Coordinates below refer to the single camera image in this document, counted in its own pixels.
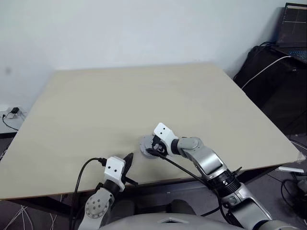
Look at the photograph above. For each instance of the large black bag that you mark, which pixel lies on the large black bag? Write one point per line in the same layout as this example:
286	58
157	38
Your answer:
275	95

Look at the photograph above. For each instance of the white power strip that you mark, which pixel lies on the white power strip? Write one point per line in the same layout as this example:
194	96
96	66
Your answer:
21	115

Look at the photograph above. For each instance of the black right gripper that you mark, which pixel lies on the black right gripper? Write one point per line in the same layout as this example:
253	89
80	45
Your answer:
163	147

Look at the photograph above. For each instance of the flat white bar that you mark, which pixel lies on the flat white bar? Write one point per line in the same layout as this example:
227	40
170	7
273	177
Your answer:
291	169

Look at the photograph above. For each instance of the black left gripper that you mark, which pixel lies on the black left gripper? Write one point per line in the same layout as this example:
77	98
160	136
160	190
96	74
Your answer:
125	176

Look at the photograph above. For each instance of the black power adapter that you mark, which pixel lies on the black power adapter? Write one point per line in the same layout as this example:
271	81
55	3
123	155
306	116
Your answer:
15	110

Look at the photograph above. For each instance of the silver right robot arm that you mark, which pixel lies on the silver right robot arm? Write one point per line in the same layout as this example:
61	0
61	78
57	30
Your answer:
208	163

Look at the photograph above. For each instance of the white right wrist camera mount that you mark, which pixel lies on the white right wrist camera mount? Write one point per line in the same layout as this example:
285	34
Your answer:
164	131

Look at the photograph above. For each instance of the clear table corner guard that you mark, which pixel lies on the clear table corner guard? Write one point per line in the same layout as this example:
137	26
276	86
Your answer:
301	157

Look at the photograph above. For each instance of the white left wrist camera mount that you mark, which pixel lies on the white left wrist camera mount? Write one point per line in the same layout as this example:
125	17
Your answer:
114	171

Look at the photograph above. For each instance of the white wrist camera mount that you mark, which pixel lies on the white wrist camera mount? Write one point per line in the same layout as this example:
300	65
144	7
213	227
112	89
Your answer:
164	131
114	171

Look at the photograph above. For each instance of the black laptop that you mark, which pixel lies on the black laptop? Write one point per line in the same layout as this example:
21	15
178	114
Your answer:
295	24

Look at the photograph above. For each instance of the grey floor device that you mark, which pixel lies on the grey floor device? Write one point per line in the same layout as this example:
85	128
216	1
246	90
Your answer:
302	185

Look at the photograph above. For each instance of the grey robot torso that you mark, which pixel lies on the grey robot torso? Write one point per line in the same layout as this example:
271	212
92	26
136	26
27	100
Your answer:
168	224

